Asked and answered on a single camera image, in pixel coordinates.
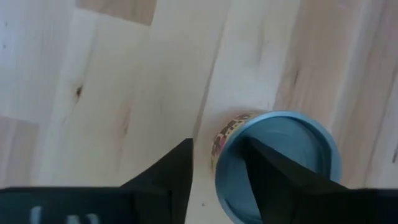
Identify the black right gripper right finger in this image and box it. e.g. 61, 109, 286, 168
242, 136, 358, 224

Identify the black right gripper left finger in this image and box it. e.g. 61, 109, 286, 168
119, 138, 195, 224

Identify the yellow red print tin can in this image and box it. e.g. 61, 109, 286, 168
210, 109, 343, 224

